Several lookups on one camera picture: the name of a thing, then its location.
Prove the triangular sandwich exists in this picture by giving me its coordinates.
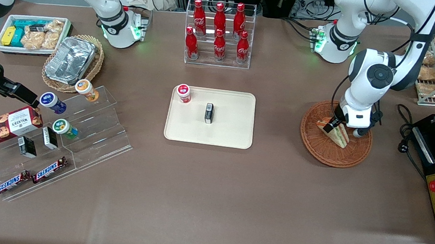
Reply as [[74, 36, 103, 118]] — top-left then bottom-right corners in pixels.
[[314, 116, 352, 149]]

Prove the round brown wicker basket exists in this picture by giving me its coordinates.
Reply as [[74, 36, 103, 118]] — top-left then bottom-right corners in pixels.
[[297, 97, 376, 171]]

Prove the oval light wicker basket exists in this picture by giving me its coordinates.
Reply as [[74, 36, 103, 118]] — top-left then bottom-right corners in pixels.
[[40, 31, 107, 97]]

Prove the beige plastic tray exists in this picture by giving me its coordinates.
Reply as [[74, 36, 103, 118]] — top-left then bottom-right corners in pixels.
[[163, 84, 258, 150]]

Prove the blue-lid small jar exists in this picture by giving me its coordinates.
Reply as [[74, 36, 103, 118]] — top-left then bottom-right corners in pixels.
[[38, 91, 68, 115]]

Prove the white rectangular bin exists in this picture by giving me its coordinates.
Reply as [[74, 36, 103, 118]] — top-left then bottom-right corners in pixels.
[[0, 11, 73, 60]]

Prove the yellow small box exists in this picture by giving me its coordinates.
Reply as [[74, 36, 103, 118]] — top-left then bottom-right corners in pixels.
[[0, 25, 17, 47]]

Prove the small black box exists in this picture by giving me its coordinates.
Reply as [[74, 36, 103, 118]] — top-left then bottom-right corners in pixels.
[[40, 126, 60, 150], [204, 103, 215, 125], [16, 135, 39, 159]]

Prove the teal small box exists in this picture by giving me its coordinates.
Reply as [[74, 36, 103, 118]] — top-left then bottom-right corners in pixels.
[[9, 27, 26, 48], [13, 17, 49, 32]]

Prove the green-lid small jar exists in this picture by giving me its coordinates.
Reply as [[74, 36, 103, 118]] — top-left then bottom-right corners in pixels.
[[51, 118, 80, 140]]

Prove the aluminium foil container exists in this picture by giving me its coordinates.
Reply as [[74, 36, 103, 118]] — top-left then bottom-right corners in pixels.
[[43, 34, 98, 88]]

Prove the orange-lid small jar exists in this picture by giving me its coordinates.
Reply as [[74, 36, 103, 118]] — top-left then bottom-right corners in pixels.
[[74, 78, 101, 103]]

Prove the Snickers chocolate bar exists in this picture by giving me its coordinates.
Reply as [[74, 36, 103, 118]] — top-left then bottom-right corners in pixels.
[[0, 168, 33, 201], [31, 153, 68, 187]]

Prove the clear acrylic stepped display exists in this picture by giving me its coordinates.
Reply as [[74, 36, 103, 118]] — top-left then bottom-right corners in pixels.
[[0, 74, 139, 215]]

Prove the red cola bottle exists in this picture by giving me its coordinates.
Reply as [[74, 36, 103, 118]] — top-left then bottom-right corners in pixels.
[[235, 30, 251, 64], [212, 29, 228, 62], [183, 26, 201, 60], [232, 2, 248, 41], [212, 2, 229, 38], [191, 0, 208, 37]]

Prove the clear acrylic bottle rack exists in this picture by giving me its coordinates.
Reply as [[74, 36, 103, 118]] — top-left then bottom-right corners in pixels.
[[181, 0, 257, 70]]

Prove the red-lid small jar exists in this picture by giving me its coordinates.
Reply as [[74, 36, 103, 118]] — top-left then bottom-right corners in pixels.
[[175, 83, 193, 104]]

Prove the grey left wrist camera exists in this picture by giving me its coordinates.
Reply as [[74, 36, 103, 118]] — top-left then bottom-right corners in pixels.
[[351, 126, 368, 139]]

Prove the black left wrist camera cable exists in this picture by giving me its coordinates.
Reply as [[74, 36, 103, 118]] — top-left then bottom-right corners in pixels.
[[328, 72, 388, 129]]

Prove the black power cable with plug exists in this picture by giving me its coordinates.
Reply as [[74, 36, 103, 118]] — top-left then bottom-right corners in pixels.
[[389, 104, 434, 181]]

